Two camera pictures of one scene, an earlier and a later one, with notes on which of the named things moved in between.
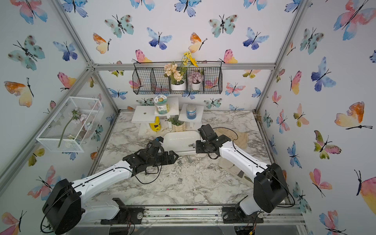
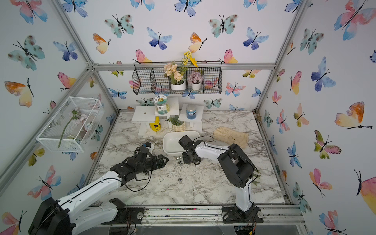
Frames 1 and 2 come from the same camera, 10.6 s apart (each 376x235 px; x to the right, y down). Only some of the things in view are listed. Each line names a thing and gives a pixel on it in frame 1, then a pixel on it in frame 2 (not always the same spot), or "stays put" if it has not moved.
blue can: (191, 111) stays put
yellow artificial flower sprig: (187, 59) stays put
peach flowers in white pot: (177, 81) stays put
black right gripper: (198, 146) -> (184, 160)
